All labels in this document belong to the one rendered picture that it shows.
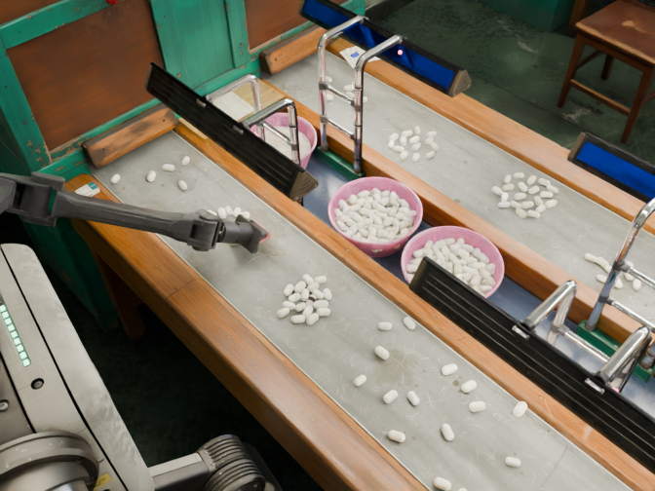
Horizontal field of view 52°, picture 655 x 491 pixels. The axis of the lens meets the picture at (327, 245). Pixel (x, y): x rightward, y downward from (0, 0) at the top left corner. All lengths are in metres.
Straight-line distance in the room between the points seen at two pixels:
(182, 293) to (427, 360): 0.64
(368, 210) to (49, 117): 0.94
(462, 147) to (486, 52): 1.92
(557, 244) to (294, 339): 0.77
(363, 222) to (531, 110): 1.90
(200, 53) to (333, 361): 1.11
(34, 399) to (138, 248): 1.11
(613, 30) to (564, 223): 1.63
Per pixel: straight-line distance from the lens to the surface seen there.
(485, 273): 1.82
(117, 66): 2.11
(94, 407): 0.84
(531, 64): 4.00
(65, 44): 2.01
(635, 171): 1.67
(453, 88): 1.85
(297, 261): 1.82
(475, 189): 2.04
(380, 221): 1.91
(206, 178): 2.09
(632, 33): 3.49
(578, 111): 3.71
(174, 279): 1.80
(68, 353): 0.87
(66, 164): 2.15
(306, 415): 1.53
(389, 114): 2.29
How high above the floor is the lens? 2.12
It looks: 48 degrees down
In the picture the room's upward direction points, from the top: 2 degrees counter-clockwise
